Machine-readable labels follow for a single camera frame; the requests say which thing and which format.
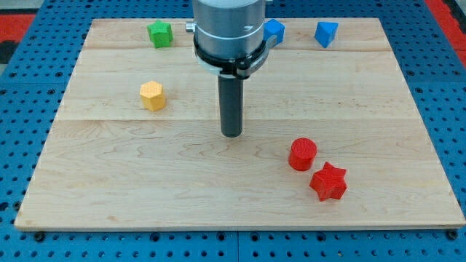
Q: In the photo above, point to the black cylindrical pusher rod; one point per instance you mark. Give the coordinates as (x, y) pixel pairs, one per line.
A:
(230, 93)

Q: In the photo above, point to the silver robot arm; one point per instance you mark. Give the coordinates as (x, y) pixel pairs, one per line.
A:
(229, 42)

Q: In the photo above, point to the blue cube block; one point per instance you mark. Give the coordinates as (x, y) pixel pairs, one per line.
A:
(274, 28)

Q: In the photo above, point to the yellow hexagon block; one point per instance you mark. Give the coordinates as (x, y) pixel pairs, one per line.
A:
(153, 96)

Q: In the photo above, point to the green star block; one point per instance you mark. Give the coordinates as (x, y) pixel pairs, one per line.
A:
(160, 34)

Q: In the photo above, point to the red cylinder block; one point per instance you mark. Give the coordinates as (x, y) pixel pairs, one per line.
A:
(302, 154)

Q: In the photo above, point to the blue triangle block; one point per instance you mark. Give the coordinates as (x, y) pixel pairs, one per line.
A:
(325, 33)

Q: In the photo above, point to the wooden board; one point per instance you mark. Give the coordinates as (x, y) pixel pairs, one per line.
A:
(109, 164)

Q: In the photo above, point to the red star block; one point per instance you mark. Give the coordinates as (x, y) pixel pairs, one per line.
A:
(329, 182)

